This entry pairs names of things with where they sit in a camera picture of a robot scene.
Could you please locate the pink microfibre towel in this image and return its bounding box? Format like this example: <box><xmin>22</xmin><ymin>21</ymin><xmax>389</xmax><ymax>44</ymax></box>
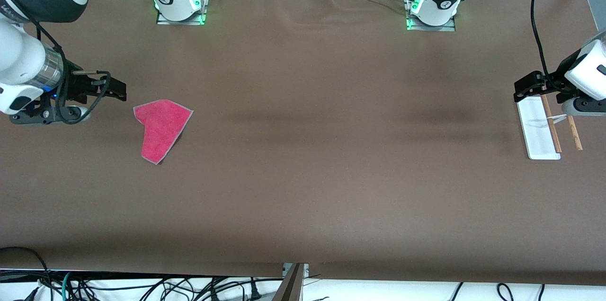
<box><xmin>133</xmin><ymin>99</ymin><xmax>194</xmax><ymax>165</ymax></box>

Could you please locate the white rack base tray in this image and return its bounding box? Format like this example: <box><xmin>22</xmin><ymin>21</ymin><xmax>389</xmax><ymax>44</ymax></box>
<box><xmin>516</xmin><ymin>96</ymin><xmax>561</xmax><ymax>160</ymax></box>

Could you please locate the brown table cover sheet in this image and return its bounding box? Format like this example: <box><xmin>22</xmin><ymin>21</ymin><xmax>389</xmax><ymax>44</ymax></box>
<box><xmin>0</xmin><ymin>0</ymin><xmax>606</xmax><ymax>287</ymax></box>

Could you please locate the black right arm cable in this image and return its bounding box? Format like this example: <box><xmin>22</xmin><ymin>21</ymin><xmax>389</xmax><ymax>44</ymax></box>
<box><xmin>0</xmin><ymin>0</ymin><xmax>112</xmax><ymax>125</ymax></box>

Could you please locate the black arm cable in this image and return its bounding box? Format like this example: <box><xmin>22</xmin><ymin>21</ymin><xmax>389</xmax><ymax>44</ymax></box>
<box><xmin>0</xmin><ymin>0</ymin><xmax>112</xmax><ymax>125</ymax></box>
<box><xmin>531</xmin><ymin>0</ymin><xmax>560</xmax><ymax>81</ymax></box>

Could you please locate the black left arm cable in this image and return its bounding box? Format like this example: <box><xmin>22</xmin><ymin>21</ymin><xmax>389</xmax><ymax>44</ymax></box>
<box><xmin>531</xmin><ymin>0</ymin><xmax>560</xmax><ymax>81</ymax></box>

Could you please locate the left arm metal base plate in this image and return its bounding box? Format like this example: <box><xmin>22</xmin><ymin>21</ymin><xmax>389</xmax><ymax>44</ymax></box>
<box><xmin>405</xmin><ymin>0</ymin><xmax>457</xmax><ymax>32</ymax></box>

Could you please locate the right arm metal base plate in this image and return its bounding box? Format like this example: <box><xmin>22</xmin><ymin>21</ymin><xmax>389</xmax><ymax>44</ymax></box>
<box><xmin>156</xmin><ymin>0</ymin><xmax>208</xmax><ymax>26</ymax></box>

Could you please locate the thick black floor cable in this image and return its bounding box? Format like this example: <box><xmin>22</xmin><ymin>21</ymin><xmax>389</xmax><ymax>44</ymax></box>
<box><xmin>0</xmin><ymin>246</ymin><xmax>50</xmax><ymax>288</ymax></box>

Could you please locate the black cable tangle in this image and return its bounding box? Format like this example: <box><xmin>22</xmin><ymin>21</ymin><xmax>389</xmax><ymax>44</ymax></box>
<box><xmin>28</xmin><ymin>275</ymin><xmax>268</xmax><ymax>301</ymax></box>

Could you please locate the small metal bracket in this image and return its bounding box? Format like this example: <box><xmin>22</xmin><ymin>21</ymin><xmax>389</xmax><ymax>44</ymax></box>
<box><xmin>282</xmin><ymin>263</ymin><xmax>310</xmax><ymax>278</ymax></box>

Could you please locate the brown wooden post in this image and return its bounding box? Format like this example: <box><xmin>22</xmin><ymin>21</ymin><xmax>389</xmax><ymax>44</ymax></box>
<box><xmin>272</xmin><ymin>263</ymin><xmax>305</xmax><ymax>301</ymax></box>

